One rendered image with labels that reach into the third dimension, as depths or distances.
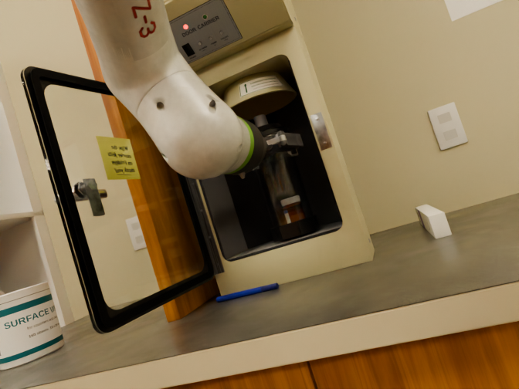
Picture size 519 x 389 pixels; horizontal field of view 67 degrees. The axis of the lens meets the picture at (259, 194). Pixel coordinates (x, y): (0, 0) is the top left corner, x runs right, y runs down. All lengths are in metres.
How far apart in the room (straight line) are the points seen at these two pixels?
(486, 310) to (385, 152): 0.77
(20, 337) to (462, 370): 0.81
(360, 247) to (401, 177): 0.46
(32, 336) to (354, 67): 1.05
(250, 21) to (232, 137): 0.35
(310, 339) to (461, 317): 0.16
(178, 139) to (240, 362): 0.29
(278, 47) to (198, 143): 0.39
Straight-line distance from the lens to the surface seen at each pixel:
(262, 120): 0.86
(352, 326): 0.49
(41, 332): 1.00
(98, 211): 0.62
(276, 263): 0.80
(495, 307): 0.48
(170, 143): 0.49
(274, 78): 0.87
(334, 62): 1.24
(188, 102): 0.50
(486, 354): 0.53
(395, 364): 0.53
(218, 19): 0.80
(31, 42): 1.83
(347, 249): 0.77
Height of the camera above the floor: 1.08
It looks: 3 degrees up
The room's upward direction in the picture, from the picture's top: 18 degrees counter-clockwise
